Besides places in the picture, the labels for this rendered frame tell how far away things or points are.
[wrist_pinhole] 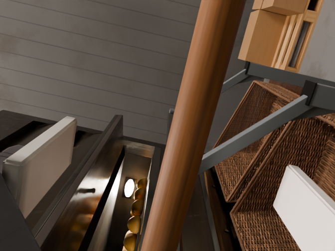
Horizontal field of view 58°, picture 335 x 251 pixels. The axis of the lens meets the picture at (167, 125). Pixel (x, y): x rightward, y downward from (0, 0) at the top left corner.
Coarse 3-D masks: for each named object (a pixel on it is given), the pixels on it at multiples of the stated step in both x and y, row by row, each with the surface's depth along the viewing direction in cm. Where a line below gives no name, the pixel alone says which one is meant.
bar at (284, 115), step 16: (256, 64) 100; (240, 80) 103; (288, 80) 101; (304, 80) 101; (320, 80) 101; (304, 96) 56; (320, 96) 55; (288, 112) 56; (304, 112) 56; (320, 112) 57; (256, 128) 57; (272, 128) 57; (224, 144) 59; (240, 144) 58; (208, 160) 59
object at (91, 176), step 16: (112, 128) 145; (112, 144) 142; (96, 160) 111; (112, 160) 143; (80, 176) 95; (96, 176) 112; (80, 192) 92; (96, 192) 113; (64, 208) 78; (80, 208) 92; (96, 208) 114; (48, 224) 71; (64, 224) 78; (80, 224) 93; (48, 240) 68; (64, 240) 79; (80, 240) 94
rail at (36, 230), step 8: (112, 120) 159; (96, 144) 123; (88, 152) 115; (80, 168) 101; (72, 176) 95; (64, 192) 86; (56, 200) 81; (48, 208) 77; (48, 216) 74; (40, 224) 71; (32, 232) 68
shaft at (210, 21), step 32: (224, 0) 20; (224, 32) 20; (192, 64) 21; (224, 64) 21; (192, 96) 21; (192, 128) 22; (192, 160) 22; (160, 192) 24; (192, 192) 24; (160, 224) 24
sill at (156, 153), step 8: (160, 152) 170; (152, 160) 161; (152, 168) 147; (152, 176) 139; (152, 184) 132; (152, 192) 125; (152, 200) 119; (144, 208) 122; (144, 216) 108; (144, 224) 104; (144, 232) 99
